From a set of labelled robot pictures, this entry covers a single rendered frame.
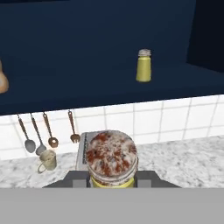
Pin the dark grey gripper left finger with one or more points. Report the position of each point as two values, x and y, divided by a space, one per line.
76 178

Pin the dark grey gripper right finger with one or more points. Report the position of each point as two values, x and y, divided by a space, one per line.
150 178

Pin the yellow shaker with speckled lid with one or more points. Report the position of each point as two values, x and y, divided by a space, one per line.
112 159

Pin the yellow shaker with grey lid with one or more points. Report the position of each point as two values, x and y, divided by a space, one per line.
143 66

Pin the orange condiment bottle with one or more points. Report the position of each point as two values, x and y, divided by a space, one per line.
2 80

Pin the dark blue open cabinet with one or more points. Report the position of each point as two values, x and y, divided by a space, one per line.
108 49

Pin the silver toaster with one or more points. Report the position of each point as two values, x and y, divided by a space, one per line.
83 147

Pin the beige mug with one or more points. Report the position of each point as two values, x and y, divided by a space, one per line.
47 160

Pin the brown fork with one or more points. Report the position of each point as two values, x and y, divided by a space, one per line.
73 128

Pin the brown slotted spoon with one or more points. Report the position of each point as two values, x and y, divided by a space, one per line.
50 131

